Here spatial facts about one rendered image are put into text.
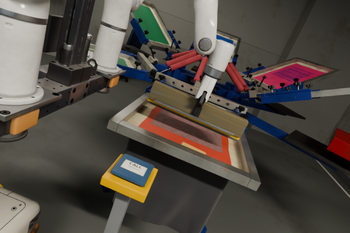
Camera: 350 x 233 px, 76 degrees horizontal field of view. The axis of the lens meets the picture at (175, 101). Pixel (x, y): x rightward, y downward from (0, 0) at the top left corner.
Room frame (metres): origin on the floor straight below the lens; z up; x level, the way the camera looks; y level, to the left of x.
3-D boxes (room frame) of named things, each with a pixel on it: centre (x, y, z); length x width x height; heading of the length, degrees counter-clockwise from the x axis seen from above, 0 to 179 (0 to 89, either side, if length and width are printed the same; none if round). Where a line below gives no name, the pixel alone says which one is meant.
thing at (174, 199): (0.81, -0.10, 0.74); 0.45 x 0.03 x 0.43; 86
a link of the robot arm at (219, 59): (0.87, -0.06, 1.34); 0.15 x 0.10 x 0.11; 92
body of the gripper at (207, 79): (0.87, -0.10, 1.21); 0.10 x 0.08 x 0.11; 176
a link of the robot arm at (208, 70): (0.87, -0.10, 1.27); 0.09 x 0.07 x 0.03; 176
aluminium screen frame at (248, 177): (1.11, -0.12, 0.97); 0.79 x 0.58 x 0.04; 176
